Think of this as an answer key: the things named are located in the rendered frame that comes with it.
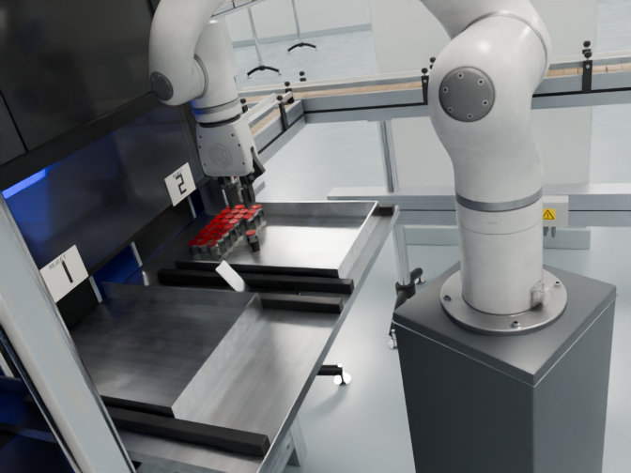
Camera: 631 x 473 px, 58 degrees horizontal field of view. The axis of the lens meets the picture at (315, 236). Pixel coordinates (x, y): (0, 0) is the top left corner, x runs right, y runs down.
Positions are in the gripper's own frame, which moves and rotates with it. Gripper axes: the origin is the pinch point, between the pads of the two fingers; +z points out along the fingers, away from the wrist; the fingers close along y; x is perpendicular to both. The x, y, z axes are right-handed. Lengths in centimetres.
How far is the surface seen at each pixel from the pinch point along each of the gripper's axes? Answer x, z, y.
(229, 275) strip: -13.9, 8.9, 2.8
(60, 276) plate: -31.5, -1.4, -15.3
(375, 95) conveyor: 92, 8, -1
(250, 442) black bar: -46, 11, 23
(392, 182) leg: 96, 41, 0
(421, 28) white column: 154, -1, 2
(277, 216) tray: 15.4, 12.5, -2.1
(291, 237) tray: 6.0, 12.5, 5.5
